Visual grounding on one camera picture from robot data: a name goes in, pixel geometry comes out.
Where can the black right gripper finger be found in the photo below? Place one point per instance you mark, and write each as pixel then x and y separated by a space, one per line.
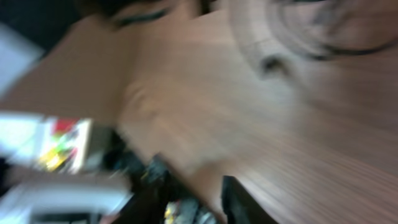
pixel 239 206

